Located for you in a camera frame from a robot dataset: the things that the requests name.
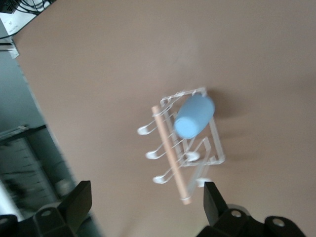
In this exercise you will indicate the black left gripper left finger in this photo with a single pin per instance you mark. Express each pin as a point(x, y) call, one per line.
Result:
point(74, 205)

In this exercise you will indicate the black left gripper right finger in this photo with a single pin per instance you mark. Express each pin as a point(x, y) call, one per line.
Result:
point(217, 209)

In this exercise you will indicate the blue plastic cup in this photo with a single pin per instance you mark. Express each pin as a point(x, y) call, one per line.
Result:
point(193, 118)

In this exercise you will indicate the grey drawer cabinet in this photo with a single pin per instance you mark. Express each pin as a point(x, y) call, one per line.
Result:
point(27, 163)

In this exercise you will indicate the brown table cover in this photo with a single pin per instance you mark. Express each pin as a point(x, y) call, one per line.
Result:
point(247, 49)

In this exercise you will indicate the black power strip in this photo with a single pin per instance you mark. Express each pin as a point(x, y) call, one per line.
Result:
point(8, 6)

